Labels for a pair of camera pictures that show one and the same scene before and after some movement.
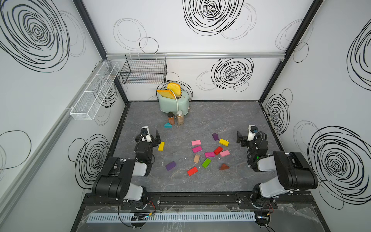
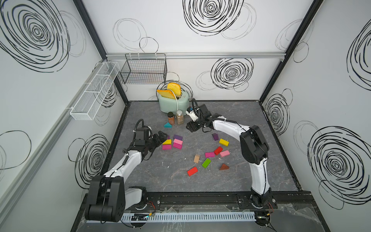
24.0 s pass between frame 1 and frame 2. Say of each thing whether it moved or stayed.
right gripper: moved
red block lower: stayed
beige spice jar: stayed
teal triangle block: stayed
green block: stayed
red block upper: stayed
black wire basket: stayed
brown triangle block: stayed
